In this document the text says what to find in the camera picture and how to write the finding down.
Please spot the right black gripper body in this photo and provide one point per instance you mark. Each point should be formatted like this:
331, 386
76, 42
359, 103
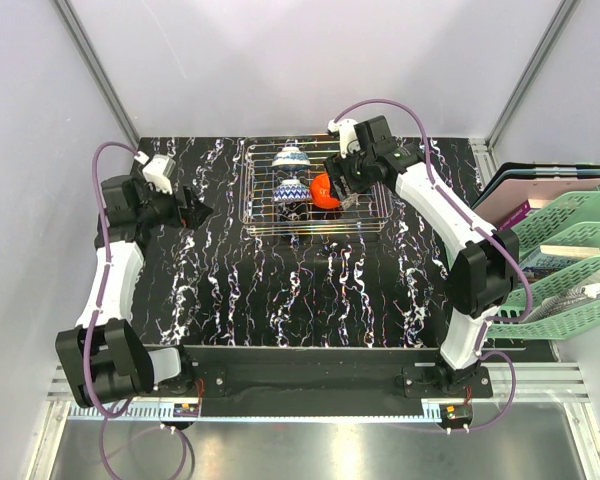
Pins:
354, 169

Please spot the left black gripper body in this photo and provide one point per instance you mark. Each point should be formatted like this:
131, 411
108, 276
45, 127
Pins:
160, 209

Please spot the plain orange bowl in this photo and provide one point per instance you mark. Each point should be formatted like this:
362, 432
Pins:
320, 190

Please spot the blue white floral bowl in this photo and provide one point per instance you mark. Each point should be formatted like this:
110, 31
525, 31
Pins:
291, 158

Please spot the blue zigzag bowl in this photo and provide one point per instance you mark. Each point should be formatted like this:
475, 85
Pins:
291, 191

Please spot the wire dish rack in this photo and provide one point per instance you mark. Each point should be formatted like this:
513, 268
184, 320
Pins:
368, 212

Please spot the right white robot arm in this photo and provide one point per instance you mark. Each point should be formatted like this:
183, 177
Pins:
483, 262

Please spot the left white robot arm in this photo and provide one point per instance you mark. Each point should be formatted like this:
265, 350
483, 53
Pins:
103, 359

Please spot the pink folder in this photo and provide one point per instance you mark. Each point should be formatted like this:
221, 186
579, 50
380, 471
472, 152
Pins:
498, 205

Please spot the purple book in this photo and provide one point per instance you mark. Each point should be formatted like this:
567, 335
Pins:
523, 211

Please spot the blue booklet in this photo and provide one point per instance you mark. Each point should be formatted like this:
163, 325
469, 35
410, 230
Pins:
538, 265

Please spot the green file organizer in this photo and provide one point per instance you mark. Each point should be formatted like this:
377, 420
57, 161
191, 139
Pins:
572, 219

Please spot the spiral notebook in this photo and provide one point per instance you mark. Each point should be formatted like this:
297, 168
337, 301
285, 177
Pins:
585, 292

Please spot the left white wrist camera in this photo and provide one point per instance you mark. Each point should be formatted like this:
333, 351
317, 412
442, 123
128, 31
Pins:
157, 170

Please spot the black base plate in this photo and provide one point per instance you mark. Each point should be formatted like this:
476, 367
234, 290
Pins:
412, 373

